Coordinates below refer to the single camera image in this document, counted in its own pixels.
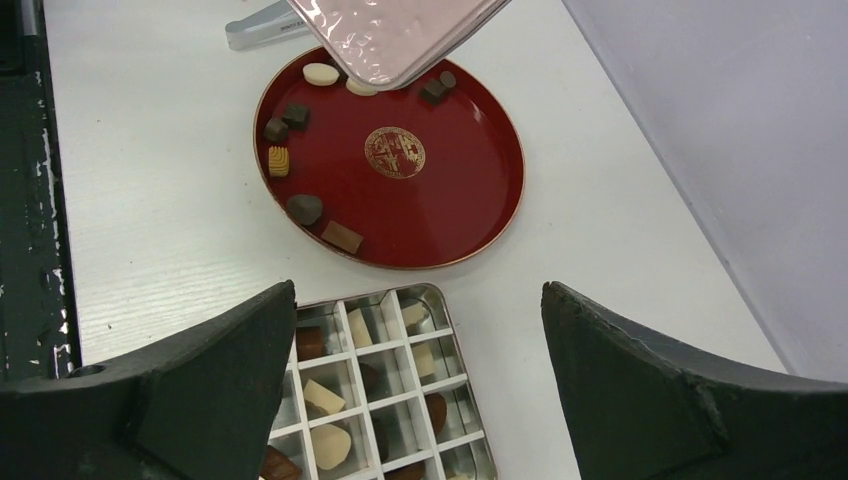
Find grey teardrop chocolate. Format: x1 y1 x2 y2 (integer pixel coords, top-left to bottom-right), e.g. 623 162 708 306
285 194 324 227

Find white oval chocolate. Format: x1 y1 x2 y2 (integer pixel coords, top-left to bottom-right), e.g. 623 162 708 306
302 63 340 87

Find white swirl chocolate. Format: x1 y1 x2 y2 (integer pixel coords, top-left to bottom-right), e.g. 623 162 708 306
345 78 378 97

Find dark ridged square chocolate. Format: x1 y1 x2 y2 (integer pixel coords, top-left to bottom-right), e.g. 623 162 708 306
281 103 311 131

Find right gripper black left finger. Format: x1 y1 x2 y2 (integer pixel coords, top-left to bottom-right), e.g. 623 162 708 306
1 281 296 479

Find dark ridged chocolate at edge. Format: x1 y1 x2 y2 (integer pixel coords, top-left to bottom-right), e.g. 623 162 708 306
262 117 289 144

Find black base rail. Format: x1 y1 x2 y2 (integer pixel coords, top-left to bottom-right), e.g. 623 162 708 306
1 1 82 383

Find silver tin lid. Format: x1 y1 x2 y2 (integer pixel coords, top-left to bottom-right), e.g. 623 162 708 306
289 0 508 91

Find white heart chocolate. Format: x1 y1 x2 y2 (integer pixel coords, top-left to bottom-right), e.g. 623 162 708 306
310 424 352 471

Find yellow ridged chocolate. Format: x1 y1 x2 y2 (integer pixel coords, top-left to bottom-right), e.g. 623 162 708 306
267 145 290 178

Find pink tin box with dividers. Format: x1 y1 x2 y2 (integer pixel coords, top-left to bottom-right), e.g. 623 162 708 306
261 283 497 479

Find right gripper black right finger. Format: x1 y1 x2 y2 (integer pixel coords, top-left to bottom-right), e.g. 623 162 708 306
541 282 847 479

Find brown ridged cup chocolate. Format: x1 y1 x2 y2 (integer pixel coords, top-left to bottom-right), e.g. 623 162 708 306
424 392 448 436

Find red round plate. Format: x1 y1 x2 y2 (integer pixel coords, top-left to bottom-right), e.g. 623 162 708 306
253 47 525 270

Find white bar chocolate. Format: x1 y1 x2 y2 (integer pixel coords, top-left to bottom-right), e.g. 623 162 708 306
303 379 346 415

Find brown chocolate piece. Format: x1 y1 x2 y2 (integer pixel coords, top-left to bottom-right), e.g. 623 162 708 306
321 221 363 255

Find silver serving tongs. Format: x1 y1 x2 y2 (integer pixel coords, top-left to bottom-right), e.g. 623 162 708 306
225 1 310 51

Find caramel block chocolate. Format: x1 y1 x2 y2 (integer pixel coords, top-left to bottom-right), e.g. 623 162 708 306
295 326 326 362

